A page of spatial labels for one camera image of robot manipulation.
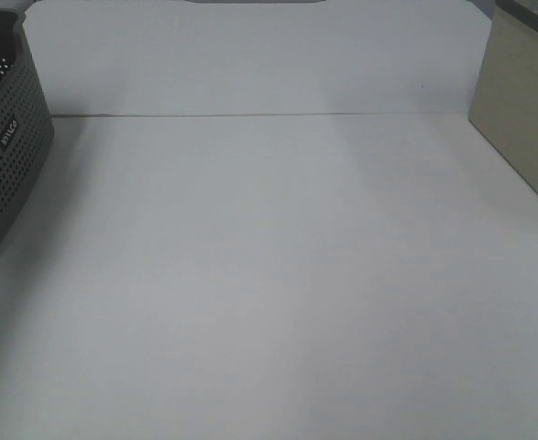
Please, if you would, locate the beige plastic bin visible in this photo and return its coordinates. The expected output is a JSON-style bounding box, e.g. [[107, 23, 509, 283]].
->
[[468, 1, 538, 195]]

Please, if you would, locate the grey perforated plastic basket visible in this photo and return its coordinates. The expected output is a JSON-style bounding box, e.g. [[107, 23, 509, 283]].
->
[[0, 9, 54, 245]]

